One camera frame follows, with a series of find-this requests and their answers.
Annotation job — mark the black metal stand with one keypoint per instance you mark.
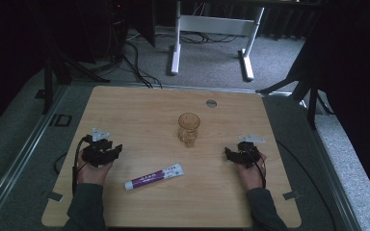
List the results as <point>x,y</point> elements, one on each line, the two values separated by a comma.
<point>48,83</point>
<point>311,93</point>

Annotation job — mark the grey round table grommet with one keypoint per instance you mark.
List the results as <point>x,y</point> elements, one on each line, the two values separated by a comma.
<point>211,103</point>

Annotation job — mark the white desk frame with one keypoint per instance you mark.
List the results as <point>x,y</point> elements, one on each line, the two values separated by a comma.
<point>212,25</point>

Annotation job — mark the grey tape piece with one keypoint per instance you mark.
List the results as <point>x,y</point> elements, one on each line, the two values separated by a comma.
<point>291,195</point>
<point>53,196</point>

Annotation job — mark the person's right hand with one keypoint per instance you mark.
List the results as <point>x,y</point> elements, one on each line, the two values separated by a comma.
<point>251,176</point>

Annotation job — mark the dark computer tower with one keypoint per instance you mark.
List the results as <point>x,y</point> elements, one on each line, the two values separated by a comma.
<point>118,29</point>

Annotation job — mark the purple and white toothpaste tube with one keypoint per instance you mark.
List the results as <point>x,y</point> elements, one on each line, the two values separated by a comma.
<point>154,177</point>

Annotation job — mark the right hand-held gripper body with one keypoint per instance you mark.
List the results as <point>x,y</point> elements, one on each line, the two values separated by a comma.
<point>250,152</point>

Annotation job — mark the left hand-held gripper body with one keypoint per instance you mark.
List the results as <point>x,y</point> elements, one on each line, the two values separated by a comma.
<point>97,153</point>

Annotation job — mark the amber glass cup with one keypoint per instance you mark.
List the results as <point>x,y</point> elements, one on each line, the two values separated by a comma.
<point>189,130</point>

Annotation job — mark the person's left hand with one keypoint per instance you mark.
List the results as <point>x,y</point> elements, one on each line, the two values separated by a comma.
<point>91,173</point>

